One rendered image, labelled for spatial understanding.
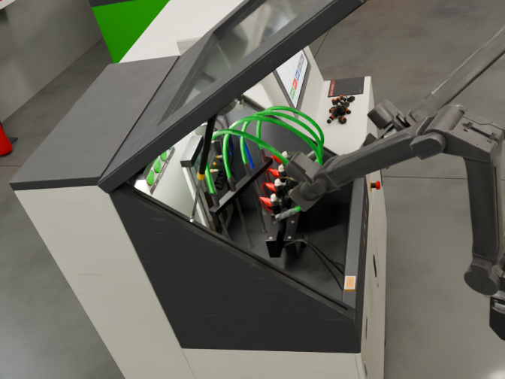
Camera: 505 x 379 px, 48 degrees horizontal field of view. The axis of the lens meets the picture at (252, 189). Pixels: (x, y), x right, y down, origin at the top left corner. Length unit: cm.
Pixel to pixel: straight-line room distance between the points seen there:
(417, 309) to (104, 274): 166
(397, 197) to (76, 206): 233
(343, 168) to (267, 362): 79
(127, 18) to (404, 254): 352
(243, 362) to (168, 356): 26
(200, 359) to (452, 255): 165
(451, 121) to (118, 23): 476
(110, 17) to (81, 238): 414
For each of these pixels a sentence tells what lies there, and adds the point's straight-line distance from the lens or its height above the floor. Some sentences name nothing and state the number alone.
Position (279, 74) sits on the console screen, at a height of 129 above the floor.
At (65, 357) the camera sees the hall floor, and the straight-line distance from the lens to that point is 329.
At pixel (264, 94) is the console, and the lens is 204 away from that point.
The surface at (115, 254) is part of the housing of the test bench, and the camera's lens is 168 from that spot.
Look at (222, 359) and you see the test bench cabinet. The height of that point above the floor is 74.
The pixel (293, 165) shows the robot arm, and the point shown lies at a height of 141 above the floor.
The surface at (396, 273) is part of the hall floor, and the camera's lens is 308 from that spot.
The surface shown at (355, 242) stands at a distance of 188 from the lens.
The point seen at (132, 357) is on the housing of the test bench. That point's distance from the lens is 208.
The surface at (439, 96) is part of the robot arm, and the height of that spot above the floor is 143.
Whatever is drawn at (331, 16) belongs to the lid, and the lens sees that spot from 111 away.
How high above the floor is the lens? 223
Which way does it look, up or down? 36 degrees down
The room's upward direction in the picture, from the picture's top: 16 degrees counter-clockwise
